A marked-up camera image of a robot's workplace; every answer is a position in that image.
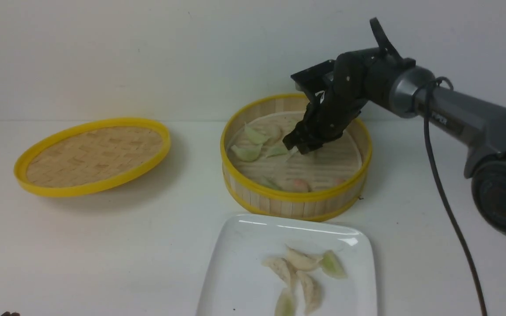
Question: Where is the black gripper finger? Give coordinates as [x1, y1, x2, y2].
[282, 121, 312, 151]

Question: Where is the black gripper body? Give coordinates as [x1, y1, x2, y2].
[302, 47, 381, 138]

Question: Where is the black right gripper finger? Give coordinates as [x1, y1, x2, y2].
[304, 134, 343, 155]

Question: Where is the yellow rimmed bamboo steamer basket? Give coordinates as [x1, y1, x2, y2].
[220, 94, 373, 222]

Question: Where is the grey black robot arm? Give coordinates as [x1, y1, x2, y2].
[282, 48, 506, 235]

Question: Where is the white dumpling top plate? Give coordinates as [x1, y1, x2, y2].
[286, 246, 323, 271]

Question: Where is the white dumpling plate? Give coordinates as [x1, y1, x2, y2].
[286, 246, 323, 271]
[296, 271, 322, 316]
[261, 257, 296, 290]

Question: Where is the white dumpling left plate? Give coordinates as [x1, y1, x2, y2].
[261, 257, 296, 290]

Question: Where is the white dumpling lower plate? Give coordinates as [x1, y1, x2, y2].
[296, 271, 322, 316]

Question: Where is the white square plate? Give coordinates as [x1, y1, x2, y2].
[195, 215, 378, 316]

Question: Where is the green dumpling bottom plate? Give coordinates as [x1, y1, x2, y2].
[274, 287, 296, 316]

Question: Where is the pale dumpling upper centre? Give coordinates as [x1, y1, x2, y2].
[265, 125, 282, 145]

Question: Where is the pink dumpling front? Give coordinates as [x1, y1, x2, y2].
[283, 178, 311, 193]

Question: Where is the green dumpling front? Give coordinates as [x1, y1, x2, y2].
[260, 176, 282, 191]

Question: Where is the yellow rimmed bamboo steamer lid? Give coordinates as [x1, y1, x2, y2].
[14, 117, 171, 198]

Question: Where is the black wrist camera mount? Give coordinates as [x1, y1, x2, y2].
[290, 59, 335, 104]

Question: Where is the black cable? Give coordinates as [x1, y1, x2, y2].
[411, 76, 488, 316]

